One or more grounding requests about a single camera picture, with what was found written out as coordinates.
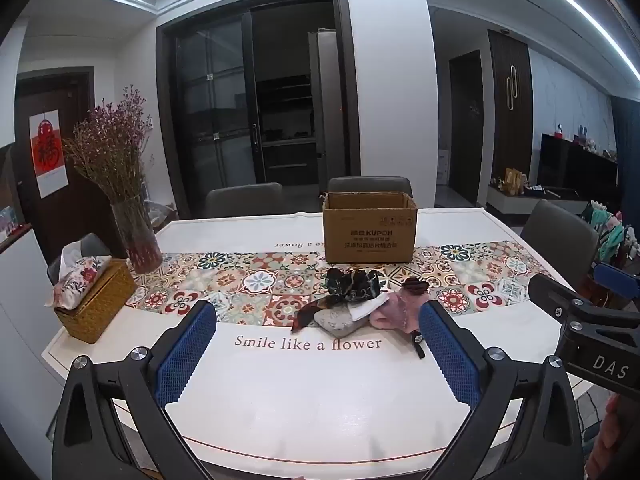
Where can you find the dark room door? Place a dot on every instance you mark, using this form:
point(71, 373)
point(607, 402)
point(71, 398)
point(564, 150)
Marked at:
point(467, 130)

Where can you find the person's right hand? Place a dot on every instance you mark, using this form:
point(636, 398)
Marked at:
point(620, 435)

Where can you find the black floral scrunchie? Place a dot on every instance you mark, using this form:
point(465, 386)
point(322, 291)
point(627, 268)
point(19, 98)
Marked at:
point(337, 280)

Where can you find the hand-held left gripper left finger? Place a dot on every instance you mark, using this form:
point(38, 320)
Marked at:
point(187, 355)

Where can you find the clothes on rack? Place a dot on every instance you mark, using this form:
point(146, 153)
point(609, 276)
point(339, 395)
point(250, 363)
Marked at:
point(610, 230)

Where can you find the grey dining chair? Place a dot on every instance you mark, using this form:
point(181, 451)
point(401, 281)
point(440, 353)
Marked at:
point(245, 200)
point(95, 247)
point(560, 240)
point(370, 184)

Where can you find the brown silk scarf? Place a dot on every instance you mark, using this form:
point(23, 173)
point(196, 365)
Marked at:
point(312, 312)

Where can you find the red wall calendar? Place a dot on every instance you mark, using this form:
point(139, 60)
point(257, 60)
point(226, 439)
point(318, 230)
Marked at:
point(48, 155)

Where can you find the black television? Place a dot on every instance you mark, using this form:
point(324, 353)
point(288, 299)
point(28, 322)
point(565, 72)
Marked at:
point(575, 165)

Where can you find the black white patterned sock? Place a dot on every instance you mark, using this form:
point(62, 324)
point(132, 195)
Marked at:
point(365, 290)

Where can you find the white cloth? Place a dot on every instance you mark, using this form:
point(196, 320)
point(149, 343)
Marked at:
point(367, 307)

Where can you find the yellow bags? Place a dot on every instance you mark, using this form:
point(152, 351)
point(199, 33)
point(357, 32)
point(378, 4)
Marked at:
point(515, 180)

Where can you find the brown entry door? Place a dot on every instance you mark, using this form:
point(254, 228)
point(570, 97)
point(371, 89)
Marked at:
point(80, 195)

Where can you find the woven tissue box floral cover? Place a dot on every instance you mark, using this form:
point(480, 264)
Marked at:
point(97, 305)

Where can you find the dark red scrunchie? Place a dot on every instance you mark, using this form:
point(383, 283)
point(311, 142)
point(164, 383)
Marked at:
point(416, 286)

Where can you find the dried purple flowers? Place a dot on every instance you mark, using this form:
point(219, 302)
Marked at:
point(110, 145)

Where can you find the wood slat cabinet door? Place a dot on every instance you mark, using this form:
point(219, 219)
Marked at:
point(510, 110)

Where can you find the brown cardboard box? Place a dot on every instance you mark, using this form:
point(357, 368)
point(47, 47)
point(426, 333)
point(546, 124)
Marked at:
point(370, 230)

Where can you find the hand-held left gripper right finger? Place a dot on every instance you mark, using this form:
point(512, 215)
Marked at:
point(447, 355)

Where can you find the glass vase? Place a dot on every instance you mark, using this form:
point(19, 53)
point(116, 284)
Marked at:
point(137, 240)

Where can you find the grey fabric pouch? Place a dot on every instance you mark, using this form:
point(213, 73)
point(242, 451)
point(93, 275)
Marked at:
point(340, 322)

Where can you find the ceiling light strip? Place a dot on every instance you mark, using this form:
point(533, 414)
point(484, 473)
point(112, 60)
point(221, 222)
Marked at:
point(595, 15)

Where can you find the silver refrigerator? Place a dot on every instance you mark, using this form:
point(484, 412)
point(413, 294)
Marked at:
point(330, 105)

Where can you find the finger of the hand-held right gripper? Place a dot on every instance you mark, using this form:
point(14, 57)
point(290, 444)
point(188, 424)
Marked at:
point(615, 275)
point(550, 292)

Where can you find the dark sliding glass door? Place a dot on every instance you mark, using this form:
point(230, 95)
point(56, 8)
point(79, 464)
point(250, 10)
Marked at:
point(215, 110)

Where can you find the pink plush cloth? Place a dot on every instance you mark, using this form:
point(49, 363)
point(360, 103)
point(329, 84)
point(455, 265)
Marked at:
point(395, 312)

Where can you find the white television cabinet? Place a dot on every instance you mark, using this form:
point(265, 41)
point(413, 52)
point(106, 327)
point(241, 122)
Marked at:
point(530, 202)

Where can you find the floral tissue pack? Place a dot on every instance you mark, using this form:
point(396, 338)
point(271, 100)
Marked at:
point(77, 275)

